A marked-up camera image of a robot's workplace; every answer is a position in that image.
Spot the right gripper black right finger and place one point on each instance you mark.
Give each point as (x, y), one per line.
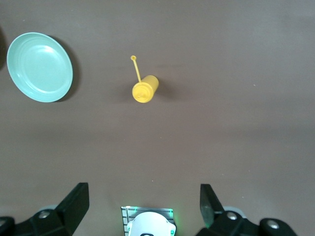
(211, 211)

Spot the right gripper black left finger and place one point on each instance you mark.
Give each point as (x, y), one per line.
(73, 211)

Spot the yellow mustard squeeze bottle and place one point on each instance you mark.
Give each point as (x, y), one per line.
(145, 89)

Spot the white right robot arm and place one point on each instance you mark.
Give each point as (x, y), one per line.
(150, 226)

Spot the mint green plate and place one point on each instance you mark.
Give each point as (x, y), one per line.
(39, 67)

